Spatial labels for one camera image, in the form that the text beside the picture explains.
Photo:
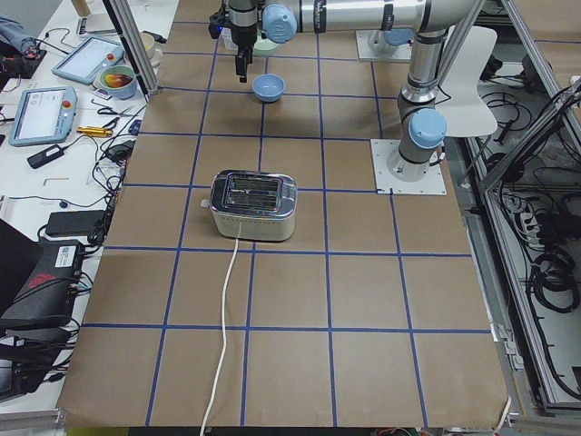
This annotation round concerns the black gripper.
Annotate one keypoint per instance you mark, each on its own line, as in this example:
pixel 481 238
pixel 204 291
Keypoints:
pixel 243 37

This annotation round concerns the green bowl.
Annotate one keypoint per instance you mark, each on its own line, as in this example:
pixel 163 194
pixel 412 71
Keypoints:
pixel 264 47

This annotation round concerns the blue bowl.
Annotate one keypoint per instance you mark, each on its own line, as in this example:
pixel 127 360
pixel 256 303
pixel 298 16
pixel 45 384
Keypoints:
pixel 268 88

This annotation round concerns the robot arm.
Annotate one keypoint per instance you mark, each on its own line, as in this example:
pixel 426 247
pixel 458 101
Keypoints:
pixel 438 27

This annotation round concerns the bowl with lemon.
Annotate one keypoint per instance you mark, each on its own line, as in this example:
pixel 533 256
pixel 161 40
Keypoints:
pixel 153 49

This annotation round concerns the bowl with red fruit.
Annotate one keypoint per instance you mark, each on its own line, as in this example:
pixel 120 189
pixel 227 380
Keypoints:
pixel 118 81

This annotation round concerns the clear plastic food container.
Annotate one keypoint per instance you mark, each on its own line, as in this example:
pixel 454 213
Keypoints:
pixel 228 43

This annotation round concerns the silver toaster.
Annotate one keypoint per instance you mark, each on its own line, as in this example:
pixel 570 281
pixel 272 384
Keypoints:
pixel 253 205

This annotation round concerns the black scissors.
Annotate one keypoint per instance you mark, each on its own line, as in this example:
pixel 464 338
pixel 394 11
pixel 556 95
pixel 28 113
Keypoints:
pixel 104 109

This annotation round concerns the teach pendant tablet far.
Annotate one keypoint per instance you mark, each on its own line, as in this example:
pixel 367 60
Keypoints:
pixel 89 58

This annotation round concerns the teach pendant tablet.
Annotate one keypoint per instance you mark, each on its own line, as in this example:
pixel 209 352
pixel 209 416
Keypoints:
pixel 44 116
pixel 89 58

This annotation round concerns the teach pendant tablet near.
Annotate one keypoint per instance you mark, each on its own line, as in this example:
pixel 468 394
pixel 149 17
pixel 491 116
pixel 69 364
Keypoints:
pixel 44 116

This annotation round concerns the white chair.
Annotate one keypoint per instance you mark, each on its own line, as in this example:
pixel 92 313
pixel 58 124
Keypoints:
pixel 458 101

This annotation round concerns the black charger brick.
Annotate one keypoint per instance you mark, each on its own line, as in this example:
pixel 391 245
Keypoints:
pixel 45 156

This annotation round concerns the black power brick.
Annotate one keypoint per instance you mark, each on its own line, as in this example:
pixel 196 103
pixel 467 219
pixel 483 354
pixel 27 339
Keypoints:
pixel 78 223

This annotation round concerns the black computer box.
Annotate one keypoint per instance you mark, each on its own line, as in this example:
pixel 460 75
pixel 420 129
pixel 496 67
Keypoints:
pixel 46 298

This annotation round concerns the aluminium frame post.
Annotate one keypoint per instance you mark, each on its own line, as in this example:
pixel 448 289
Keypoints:
pixel 121 16

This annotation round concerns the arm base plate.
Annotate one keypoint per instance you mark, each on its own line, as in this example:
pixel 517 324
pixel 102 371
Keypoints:
pixel 391 46
pixel 394 175

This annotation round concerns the orange handled tool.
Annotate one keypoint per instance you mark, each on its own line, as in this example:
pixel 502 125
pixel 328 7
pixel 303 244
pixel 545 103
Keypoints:
pixel 98 132

